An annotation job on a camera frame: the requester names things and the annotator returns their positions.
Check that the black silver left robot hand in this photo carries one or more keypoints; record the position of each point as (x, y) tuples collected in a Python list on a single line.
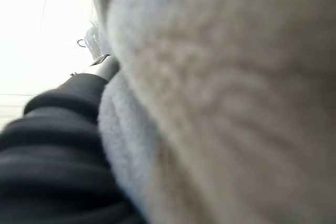
[(52, 155)]

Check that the white fringed cushion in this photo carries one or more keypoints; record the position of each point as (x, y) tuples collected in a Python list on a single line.
[(223, 90)]

